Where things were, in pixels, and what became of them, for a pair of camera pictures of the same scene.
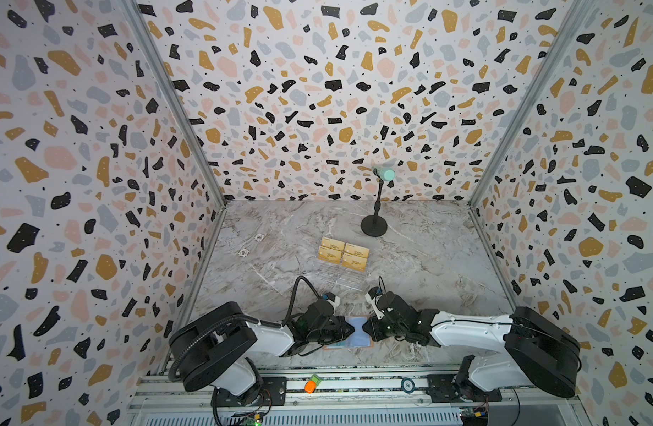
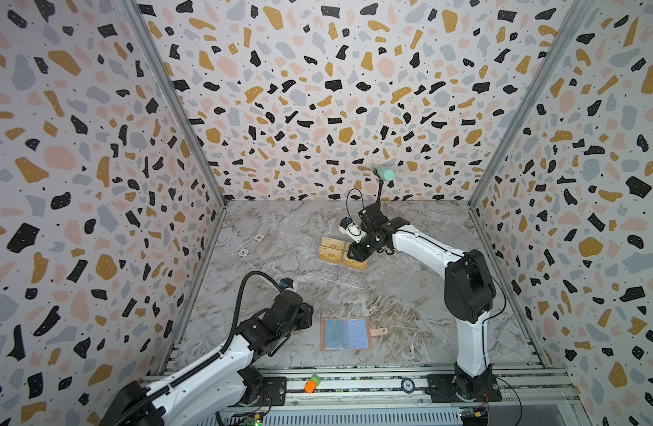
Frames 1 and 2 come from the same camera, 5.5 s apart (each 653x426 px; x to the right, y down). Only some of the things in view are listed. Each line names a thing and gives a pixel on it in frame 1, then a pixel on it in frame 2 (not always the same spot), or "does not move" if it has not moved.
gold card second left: [330, 255] does not move
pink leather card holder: [358, 339] does not move
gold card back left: [333, 243] does not move
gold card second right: [354, 262] does not move
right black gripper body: [383, 326] → [359, 248]
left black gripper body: [331, 333] → [303, 319]
